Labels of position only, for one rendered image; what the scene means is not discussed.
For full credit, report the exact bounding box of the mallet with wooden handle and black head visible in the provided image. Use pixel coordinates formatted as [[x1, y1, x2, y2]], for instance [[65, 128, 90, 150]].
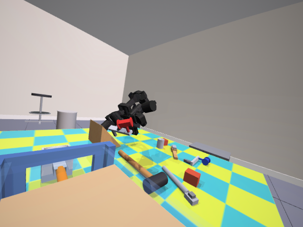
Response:
[[118, 150, 168, 187]]

